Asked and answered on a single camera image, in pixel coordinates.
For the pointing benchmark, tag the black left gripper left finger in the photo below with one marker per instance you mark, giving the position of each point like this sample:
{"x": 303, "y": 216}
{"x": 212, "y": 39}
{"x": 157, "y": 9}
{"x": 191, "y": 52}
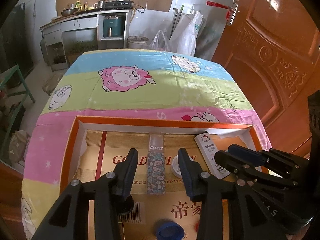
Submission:
{"x": 68, "y": 216}

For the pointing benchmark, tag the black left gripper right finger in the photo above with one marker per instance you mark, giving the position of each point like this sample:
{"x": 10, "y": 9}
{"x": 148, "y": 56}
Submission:
{"x": 248, "y": 217}

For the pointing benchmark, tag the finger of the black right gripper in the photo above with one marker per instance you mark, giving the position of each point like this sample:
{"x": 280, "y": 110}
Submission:
{"x": 245, "y": 170}
{"x": 279, "y": 162}

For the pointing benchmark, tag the black bottle cap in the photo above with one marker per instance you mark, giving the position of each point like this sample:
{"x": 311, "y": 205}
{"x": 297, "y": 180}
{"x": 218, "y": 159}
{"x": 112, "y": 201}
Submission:
{"x": 125, "y": 206}

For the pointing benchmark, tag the Hello Kitty white lighter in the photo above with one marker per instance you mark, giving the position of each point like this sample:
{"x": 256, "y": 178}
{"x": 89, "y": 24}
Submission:
{"x": 208, "y": 150}

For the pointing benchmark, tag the white QR bottle cap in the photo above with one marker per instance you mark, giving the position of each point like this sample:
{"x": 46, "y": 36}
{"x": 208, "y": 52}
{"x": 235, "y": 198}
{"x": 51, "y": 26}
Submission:
{"x": 175, "y": 169}

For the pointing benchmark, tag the blue bottle cap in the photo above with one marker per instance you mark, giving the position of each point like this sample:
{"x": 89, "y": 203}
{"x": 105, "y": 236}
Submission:
{"x": 168, "y": 230}

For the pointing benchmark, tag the floral transparent lighter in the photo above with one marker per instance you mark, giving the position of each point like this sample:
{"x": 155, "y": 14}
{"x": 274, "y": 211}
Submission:
{"x": 156, "y": 165}

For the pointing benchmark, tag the red bottle cap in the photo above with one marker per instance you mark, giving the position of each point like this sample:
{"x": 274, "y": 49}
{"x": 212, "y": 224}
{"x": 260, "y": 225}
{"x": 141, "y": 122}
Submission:
{"x": 197, "y": 226}

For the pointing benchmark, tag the orange white cardboard tray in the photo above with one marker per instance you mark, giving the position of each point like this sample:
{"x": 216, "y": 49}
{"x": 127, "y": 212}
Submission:
{"x": 97, "y": 144}

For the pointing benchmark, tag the brown wooden door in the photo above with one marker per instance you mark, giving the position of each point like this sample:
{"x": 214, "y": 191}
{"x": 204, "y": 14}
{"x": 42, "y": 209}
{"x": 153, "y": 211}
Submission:
{"x": 271, "y": 49}

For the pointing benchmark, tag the colourful cartoon sheep tablecloth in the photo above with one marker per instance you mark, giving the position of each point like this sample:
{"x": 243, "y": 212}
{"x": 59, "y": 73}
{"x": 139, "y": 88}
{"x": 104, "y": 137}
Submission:
{"x": 126, "y": 83}

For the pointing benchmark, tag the white plastic bag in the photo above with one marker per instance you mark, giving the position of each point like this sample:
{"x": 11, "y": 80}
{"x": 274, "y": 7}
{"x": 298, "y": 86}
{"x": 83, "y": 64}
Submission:
{"x": 183, "y": 39}

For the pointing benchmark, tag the green metal stool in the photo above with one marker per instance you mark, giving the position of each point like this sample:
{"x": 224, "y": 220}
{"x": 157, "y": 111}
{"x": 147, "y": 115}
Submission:
{"x": 5, "y": 77}

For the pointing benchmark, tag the black refrigerator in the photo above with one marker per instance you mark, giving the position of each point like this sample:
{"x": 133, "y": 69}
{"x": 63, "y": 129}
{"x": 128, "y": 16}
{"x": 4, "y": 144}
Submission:
{"x": 14, "y": 45}

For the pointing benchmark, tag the white kitchen counter cabinet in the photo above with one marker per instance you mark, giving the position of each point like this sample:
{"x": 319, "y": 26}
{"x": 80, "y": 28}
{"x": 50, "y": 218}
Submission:
{"x": 68, "y": 37}

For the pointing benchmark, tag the teal air fryer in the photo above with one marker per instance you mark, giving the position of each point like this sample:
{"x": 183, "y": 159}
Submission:
{"x": 113, "y": 26}

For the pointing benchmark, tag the metal wok pan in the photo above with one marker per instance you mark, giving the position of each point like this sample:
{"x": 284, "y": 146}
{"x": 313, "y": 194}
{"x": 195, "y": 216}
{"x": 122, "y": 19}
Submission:
{"x": 69, "y": 12}

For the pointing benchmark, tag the black gas stove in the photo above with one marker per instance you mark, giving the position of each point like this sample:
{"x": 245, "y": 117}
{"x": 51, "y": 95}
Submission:
{"x": 118, "y": 4}

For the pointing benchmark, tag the silver door handle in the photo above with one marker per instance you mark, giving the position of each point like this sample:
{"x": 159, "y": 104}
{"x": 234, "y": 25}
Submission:
{"x": 232, "y": 12}

